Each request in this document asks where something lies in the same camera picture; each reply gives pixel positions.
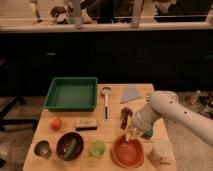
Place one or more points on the light green cup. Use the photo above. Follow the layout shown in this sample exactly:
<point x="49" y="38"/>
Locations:
<point x="97" y="149"/>

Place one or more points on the white paper cup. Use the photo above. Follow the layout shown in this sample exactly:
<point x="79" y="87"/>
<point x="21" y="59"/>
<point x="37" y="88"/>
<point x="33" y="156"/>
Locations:
<point x="161" y="153"/>

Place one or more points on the small metal cup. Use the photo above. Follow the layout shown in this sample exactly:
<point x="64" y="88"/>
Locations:
<point x="42" y="149"/>

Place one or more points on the brown wooden block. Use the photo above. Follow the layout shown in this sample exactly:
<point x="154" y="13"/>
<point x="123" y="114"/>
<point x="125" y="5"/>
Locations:
<point x="85" y="124"/>

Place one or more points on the white handled spoon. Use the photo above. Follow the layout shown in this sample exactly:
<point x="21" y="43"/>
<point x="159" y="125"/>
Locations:
<point x="105" y="93"/>

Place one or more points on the dark maroon bowl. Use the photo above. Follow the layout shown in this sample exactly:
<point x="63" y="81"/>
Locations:
<point x="64" y="142"/>

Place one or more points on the green cucumber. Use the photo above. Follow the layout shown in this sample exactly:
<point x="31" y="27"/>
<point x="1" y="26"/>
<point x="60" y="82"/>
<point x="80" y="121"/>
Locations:
<point x="70" y="149"/>

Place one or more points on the bunch of dark grapes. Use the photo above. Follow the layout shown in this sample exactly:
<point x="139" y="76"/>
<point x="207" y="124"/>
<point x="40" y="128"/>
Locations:
<point x="125" y="113"/>

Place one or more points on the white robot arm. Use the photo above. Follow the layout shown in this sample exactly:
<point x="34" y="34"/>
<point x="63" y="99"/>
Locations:
<point x="162" y="103"/>

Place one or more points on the green plastic tray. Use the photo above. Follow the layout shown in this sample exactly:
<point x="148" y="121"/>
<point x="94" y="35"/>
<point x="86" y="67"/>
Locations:
<point x="78" y="94"/>

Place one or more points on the orange peach fruit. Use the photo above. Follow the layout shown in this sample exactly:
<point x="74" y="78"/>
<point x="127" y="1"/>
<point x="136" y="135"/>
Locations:
<point x="55" y="123"/>

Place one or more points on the green sponge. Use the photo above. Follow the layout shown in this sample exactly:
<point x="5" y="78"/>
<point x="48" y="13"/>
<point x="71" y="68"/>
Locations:
<point x="148" y="134"/>

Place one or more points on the red orange bowl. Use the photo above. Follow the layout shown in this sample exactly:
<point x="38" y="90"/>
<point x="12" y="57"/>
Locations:
<point x="127" y="154"/>

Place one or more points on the grey folded cloth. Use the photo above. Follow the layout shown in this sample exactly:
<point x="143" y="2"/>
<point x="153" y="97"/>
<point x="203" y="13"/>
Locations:
<point x="130" y="93"/>

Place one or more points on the yellow banana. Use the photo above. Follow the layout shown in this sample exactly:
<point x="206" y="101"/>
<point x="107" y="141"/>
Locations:
<point x="128" y="129"/>

